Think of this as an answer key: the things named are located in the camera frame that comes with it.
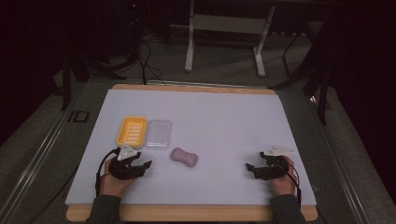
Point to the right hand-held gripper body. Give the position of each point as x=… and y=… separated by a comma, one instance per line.
x=275, y=168

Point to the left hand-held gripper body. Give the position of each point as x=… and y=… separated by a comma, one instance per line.
x=124, y=169

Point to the yellow soap dish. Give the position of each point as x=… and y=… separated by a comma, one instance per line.
x=132, y=131

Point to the clear plastic soap dish lid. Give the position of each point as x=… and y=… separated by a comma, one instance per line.
x=158, y=134

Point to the person's right hand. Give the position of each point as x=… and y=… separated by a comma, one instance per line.
x=285, y=184

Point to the person's left hand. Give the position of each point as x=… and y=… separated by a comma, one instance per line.
x=112, y=186

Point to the white table mat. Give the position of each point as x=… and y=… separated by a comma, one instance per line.
x=218, y=130

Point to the black metal stand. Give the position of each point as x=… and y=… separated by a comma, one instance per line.
x=66, y=87
x=323, y=99

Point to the black chair leg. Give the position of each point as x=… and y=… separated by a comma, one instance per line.
x=288, y=53

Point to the metal floor rail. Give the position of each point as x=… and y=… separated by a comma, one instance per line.
x=342, y=174
x=34, y=161

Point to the white metal table frame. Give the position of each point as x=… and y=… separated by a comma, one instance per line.
x=227, y=24

